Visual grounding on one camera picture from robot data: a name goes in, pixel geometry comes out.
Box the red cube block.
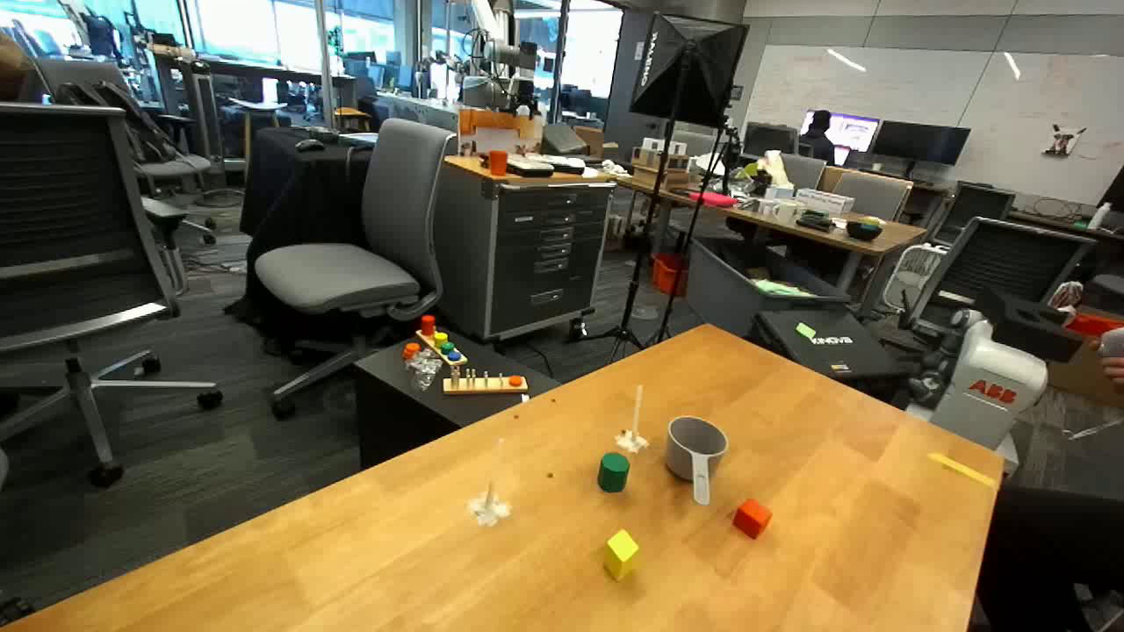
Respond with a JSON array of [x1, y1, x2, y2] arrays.
[[735, 497, 772, 538]]

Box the green cylinder block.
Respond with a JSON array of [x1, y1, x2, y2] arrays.
[[596, 454, 628, 491]]

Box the black softbox light stand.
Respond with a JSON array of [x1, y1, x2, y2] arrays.
[[604, 11, 751, 351]]

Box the red bucket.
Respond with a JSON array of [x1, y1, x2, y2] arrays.
[[653, 251, 690, 295]]

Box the wooden shape sorter toy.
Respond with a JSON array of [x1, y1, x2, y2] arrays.
[[441, 372, 529, 398]]

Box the long wooden desk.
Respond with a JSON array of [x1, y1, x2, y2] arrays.
[[624, 175, 923, 292]]

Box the grey drawer cabinet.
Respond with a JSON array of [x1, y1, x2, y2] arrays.
[[434, 157, 610, 341]]

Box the orange cup on cabinet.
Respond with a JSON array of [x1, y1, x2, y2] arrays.
[[486, 150, 509, 175]]

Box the yellow tape strip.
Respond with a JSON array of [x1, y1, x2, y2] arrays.
[[926, 454, 999, 487]]

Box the yellow cube block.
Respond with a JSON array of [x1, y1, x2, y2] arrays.
[[604, 531, 640, 584]]

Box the grey measuring cup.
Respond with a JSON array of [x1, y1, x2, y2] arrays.
[[665, 419, 729, 505]]

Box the low black side table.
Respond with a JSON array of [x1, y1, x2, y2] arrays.
[[354, 345, 518, 468]]

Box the grey office chair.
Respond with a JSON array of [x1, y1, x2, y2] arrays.
[[252, 118, 453, 419]]

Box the clear straw on tape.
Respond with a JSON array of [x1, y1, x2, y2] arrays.
[[617, 382, 649, 454], [471, 443, 509, 526]]

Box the black mesh office chair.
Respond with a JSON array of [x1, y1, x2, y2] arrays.
[[0, 103, 226, 487]]

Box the white ABB robot base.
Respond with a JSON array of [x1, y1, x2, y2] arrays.
[[930, 313, 1047, 450]]

